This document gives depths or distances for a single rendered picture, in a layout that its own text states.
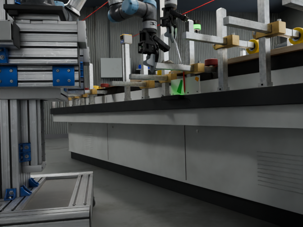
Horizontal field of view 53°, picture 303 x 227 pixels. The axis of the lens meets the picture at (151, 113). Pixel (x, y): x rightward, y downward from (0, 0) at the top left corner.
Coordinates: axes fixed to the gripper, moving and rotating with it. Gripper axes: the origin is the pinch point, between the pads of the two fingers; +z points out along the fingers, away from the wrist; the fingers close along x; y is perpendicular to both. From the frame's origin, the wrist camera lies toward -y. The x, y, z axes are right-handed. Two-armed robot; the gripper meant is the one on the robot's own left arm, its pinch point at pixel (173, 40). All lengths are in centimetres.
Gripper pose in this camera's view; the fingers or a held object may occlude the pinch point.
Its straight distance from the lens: 182.3
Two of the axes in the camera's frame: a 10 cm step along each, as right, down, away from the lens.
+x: -5.9, 0.2, -8.1
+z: 0.1, 10.0, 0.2
